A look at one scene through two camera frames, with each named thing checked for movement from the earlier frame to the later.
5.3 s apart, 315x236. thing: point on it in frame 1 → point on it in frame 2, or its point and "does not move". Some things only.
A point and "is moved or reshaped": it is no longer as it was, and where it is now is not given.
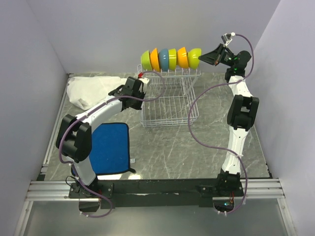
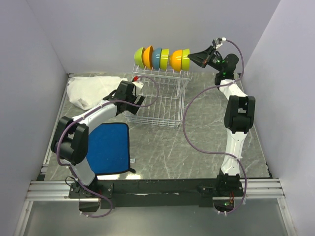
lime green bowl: (145, 61) → (139, 57)
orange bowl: (155, 59) → (147, 57)
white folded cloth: (84, 92) does not move
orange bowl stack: (182, 61) → (176, 60)
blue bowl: (164, 59) → (156, 56)
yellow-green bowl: (172, 59) → (164, 58)
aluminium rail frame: (255, 189) does not move
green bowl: (193, 55) is moved or reshaped
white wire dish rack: (170, 99) is moved or reshaped
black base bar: (154, 193) does not move
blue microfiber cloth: (110, 151) does not move
